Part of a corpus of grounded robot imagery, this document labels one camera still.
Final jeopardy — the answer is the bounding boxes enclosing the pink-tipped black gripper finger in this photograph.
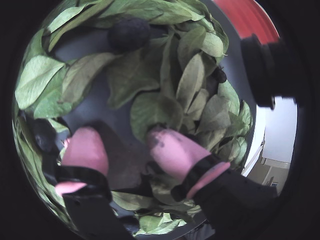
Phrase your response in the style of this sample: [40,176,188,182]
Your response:
[146,126,279,231]
[54,126,137,240]

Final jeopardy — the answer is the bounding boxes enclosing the dark grey shallow bowl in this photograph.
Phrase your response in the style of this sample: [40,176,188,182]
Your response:
[12,0,266,240]

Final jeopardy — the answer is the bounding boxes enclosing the pile of green leaves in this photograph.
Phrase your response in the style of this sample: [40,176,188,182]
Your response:
[13,0,253,236]

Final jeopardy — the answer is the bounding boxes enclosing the large dark blueberry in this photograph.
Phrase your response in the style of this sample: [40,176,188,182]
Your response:
[107,17,152,55]

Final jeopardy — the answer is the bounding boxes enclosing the beige cabinet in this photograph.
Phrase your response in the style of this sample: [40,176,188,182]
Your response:
[246,157,292,189]

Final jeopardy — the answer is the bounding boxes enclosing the black cylindrical lens barrel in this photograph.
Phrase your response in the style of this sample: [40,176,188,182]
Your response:
[239,33,300,111]

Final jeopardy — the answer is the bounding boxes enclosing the red collapsible silicone cup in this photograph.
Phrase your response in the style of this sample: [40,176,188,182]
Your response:
[212,0,281,44]

